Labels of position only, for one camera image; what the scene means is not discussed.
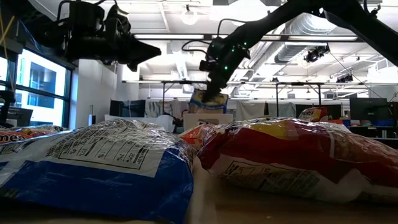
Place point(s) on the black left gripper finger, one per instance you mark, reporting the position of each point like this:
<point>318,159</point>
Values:
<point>143,51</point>

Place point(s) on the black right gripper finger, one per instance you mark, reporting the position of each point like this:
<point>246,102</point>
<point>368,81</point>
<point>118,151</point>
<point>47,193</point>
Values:
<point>216,91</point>

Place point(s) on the blue Maruchan noodle pack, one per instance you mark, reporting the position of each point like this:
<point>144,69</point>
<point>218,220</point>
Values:
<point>199,105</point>
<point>93,186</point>

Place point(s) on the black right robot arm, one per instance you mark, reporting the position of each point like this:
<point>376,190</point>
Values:
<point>280,15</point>

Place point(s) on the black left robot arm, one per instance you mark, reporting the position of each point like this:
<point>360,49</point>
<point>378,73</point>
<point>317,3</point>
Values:
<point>84,18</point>

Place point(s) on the white plastic bin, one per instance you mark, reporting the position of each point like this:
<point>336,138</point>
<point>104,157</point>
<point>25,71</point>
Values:
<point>224,118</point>

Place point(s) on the ceiling light strip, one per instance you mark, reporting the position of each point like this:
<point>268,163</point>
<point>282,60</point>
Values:
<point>168,36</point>

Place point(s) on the white hanging cloth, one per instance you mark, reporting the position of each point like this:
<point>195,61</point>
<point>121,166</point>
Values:
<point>161,109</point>
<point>248,110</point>

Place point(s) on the round white pendant lamp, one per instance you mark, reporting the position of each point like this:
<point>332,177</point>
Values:
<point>189,17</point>

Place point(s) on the grey hanging cloth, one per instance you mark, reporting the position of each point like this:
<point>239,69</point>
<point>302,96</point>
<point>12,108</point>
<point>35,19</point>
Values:
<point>281,109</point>

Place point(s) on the large glass window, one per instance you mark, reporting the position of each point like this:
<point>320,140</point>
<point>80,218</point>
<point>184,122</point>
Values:
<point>40,77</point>

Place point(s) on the black ceiling spotlight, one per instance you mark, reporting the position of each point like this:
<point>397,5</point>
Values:
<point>345,78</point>
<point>315,53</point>

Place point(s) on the dark background desk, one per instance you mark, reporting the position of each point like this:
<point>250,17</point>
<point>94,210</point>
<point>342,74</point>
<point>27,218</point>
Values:
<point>373,132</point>

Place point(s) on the black metal rack frame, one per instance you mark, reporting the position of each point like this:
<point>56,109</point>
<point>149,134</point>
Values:
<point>155,82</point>

